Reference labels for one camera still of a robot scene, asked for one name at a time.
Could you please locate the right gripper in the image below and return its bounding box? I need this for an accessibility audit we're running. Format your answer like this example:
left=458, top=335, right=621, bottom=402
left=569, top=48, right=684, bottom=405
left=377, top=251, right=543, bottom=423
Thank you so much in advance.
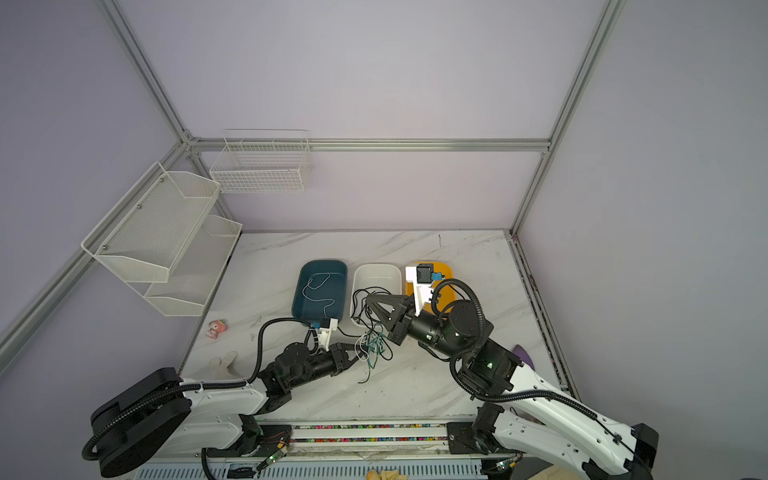
left=364, top=292, right=465, bottom=361

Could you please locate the cable bundle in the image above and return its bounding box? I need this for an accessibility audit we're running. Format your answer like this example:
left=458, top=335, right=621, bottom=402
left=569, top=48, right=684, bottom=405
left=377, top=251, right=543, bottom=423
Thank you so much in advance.
left=338, top=323, right=394, bottom=385

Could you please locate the white cable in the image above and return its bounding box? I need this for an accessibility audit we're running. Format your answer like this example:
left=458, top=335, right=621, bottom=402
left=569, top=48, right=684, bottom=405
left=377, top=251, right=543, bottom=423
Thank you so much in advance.
left=301, top=272, right=337, bottom=319

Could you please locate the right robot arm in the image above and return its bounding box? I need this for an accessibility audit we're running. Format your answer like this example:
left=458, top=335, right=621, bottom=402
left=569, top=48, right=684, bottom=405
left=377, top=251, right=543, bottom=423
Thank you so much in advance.
left=362, top=279, right=658, bottom=479

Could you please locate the white plastic bin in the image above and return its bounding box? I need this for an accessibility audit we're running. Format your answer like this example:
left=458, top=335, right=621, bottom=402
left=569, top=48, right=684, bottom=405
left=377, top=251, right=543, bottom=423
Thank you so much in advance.
left=350, top=263, right=403, bottom=327

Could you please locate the yellow plastic bin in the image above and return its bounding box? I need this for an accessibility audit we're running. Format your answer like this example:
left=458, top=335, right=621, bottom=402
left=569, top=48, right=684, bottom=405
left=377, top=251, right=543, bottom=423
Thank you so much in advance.
left=405, top=262, right=456, bottom=314

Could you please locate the teal plastic bin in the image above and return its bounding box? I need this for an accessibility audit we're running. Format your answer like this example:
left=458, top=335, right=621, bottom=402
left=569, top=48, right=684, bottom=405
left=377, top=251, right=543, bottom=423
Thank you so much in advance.
left=291, top=259, right=348, bottom=326

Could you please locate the white rubber glove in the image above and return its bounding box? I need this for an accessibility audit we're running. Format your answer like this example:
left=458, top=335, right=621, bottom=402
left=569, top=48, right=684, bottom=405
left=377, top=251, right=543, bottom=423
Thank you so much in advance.
left=207, top=351, right=241, bottom=381

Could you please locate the pink toy figure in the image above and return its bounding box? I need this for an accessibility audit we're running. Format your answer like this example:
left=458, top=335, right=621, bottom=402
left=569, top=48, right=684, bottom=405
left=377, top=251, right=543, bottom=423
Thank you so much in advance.
left=206, top=320, right=228, bottom=340

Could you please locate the purple pink spatula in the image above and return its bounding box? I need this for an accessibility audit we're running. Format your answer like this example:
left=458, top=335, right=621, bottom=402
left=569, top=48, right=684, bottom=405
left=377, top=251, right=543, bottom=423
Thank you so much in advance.
left=512, top=345, right=535, bottom=369

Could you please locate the white mesh two-tier shelf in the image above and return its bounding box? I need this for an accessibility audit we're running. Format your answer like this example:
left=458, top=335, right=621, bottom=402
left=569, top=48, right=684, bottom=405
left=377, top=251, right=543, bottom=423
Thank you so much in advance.
left=81, top=163, right=242, bottom=317

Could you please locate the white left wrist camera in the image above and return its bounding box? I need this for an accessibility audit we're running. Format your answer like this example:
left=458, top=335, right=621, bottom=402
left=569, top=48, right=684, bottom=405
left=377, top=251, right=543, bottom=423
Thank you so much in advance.
left=312, top=318, right=339, bottom=351

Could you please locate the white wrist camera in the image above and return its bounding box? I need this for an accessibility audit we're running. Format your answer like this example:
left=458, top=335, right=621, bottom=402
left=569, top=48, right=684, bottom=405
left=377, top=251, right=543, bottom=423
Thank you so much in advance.
left=312, top=318, right=339, bottom=351
left=405, top=262, right=445, bottom=316

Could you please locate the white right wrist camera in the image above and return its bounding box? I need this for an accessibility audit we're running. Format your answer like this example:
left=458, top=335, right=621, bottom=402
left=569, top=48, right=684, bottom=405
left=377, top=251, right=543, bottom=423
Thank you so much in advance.
left=405, top=262, right=445, bottom=316

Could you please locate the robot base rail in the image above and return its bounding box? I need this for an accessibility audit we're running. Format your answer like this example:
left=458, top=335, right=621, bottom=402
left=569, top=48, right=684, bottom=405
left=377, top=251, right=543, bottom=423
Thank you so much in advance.
left=131, top=419, right=529, bottom=480

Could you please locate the white wire basket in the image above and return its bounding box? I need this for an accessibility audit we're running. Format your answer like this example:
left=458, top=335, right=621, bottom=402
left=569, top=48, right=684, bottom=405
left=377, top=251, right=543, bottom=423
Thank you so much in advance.
left=209, top=129, right=313, bottom=194

